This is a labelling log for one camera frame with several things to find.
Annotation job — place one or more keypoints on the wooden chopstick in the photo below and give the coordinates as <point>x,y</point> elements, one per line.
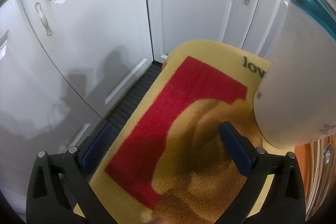
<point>315,182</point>
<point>320,176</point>

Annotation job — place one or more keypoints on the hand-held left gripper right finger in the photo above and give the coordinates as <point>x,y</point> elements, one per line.
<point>236,150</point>

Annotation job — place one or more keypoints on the black ribbed toe kick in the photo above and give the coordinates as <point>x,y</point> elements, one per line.
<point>134,98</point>

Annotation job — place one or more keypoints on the white cabinet door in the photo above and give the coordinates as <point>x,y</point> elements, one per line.
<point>26,82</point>
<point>86,29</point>
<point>194,3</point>
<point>265,16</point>

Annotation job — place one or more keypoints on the yellow red orange printed blanket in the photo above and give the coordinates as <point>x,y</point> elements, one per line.
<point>183,87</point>

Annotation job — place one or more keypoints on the metal spoon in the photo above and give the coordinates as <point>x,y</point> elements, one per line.
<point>326,153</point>

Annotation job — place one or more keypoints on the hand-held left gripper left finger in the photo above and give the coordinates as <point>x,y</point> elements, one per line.
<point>97,142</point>

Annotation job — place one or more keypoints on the floral white utensil holder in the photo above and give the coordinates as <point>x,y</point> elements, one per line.
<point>294,69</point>

